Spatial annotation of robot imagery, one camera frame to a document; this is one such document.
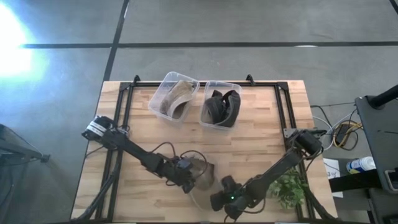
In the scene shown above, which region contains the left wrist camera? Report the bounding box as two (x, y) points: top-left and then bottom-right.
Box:
(176, 157), (196, 172)

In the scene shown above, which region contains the dark side stand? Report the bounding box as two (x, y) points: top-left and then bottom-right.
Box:
(0, 123), (51, 224)

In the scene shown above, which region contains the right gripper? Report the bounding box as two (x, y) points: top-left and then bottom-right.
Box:
(210, 175), (253, 222)

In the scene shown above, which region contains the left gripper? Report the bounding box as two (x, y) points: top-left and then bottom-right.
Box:
(166, 167), (197, 195)

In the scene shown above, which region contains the small green plant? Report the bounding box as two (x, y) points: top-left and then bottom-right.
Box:
(267, 169), (309, 210)

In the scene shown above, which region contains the clear plastic bin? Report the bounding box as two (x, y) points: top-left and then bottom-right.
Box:
(198, 80), (243, 131)
(147, 71), (200, 123)

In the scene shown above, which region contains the dark cap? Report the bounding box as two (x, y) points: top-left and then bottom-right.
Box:
(201, 89), (242, 128)

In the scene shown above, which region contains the black power box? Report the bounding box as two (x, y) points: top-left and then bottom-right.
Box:
(335, 123), (352, 144)

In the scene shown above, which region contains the black aluminium table frame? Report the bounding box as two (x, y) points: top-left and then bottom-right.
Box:
(70, 74), (338, 223)

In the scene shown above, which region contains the black cart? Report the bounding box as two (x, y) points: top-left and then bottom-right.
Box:
(354, 83), (398, 194)

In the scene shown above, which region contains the white paper sheet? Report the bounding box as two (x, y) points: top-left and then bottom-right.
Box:
(322, 157), (345, 198)

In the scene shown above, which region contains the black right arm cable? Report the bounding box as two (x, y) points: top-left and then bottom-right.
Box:
(223, 198), (267, 223)

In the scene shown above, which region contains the yellow cable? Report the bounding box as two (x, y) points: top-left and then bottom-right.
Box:
(332, 121), (363, 149)

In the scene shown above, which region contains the white blue spray can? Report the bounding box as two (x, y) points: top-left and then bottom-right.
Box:
(346, 156), (377, 174)

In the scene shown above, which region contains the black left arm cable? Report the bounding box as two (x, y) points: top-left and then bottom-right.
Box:
(150, 141), (209, 187)

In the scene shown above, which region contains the thin black cable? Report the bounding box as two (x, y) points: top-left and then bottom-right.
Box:
(310, 101), (357, 128)

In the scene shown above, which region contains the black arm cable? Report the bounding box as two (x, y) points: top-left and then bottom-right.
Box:
(150, 141), (209, 187)
(223, 198), (267, 223)

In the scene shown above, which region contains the white cable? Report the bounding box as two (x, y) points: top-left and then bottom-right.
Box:
(312, 111), (355, 150)

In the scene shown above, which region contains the black bar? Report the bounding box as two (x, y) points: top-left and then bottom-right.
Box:
(328, 169), (384, 192)

